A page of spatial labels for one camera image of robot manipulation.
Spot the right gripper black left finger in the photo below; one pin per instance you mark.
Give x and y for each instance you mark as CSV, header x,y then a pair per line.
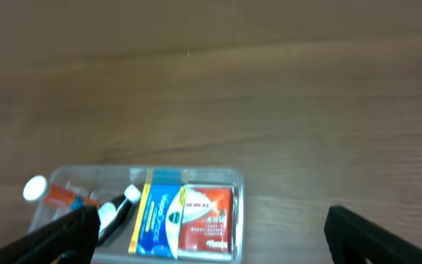
x,y
69,239

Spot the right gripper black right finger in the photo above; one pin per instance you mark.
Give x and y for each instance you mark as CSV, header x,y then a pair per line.
x,y
353,239

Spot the dark syrup bottle white cap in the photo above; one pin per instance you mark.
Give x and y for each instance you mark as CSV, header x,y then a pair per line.
x,y
113,213

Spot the orange tube white cap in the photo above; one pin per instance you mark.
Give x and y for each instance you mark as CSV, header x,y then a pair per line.
x,y
39,189

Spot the blue cough drops box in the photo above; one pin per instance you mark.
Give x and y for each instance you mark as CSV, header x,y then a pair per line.
x,y
158,222

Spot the red medicine box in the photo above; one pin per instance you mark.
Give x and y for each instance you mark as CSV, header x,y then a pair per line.
x,y
206,222

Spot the clear plastic container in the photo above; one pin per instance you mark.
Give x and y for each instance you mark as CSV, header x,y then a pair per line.
x,y
104,183

